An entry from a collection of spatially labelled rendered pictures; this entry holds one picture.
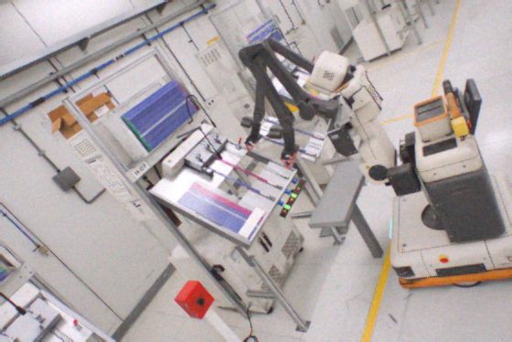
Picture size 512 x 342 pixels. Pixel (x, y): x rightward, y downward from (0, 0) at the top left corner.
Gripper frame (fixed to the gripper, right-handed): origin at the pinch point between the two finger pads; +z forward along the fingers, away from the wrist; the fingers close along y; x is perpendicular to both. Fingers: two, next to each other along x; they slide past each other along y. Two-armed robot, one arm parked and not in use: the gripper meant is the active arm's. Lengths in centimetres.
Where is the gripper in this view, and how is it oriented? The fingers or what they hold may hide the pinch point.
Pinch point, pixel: (252, 146)
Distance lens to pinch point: 233.9
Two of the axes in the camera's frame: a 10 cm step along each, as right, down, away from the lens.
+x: 8.7, 4.3, -2.4
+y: -4.8, 5.9, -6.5
